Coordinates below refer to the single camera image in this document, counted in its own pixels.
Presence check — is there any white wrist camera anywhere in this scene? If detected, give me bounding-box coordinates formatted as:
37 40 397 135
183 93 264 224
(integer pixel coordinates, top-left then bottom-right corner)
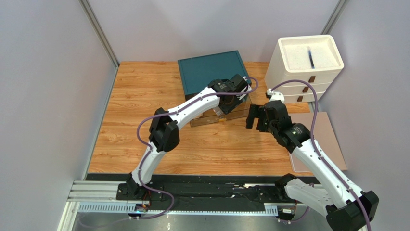
265 89 285 103
238 77 252 102

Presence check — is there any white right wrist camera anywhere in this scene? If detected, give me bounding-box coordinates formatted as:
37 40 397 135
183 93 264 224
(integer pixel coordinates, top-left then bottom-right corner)
265 89 285 103

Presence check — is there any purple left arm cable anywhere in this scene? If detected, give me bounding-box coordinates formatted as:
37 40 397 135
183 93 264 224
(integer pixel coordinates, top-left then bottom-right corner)
128 76 259 222

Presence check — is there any teal drawer organizer box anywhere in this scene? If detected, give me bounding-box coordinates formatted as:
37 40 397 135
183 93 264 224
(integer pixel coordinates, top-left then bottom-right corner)
178 51 248 100

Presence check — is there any white three-drawer cabinet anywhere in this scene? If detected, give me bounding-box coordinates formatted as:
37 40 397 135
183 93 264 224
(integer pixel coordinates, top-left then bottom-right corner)
264 35 345 103

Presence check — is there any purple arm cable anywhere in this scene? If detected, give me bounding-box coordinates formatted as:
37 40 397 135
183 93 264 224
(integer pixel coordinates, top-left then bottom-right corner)
128 76 259 222
269 79 372 231

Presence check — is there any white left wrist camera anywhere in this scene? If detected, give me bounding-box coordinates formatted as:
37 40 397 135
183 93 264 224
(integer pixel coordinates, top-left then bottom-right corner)
238 77 252 102

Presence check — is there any black table edge rail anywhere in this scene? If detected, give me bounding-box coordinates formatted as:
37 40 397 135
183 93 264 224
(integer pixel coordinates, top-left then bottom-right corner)
85 173 298 212

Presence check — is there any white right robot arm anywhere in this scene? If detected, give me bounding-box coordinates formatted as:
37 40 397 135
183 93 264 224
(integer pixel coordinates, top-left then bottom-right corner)
246 100 379 231

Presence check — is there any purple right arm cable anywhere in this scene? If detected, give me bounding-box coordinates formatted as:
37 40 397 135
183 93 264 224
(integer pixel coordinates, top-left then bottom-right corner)
269 79 372 231

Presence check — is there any pink flat board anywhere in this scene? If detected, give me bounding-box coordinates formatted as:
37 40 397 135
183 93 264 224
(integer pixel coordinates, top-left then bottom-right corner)
290 112 347 171

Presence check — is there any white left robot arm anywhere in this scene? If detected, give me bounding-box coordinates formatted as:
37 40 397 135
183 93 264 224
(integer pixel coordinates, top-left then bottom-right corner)
118 74 255 199

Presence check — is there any transparent drawer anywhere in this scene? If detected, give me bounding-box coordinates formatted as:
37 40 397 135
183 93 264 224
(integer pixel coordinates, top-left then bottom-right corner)
190 96 252 127

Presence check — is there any dark blue pen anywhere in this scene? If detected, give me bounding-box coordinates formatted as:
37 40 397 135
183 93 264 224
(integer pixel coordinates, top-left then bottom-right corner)
307 46 315 69

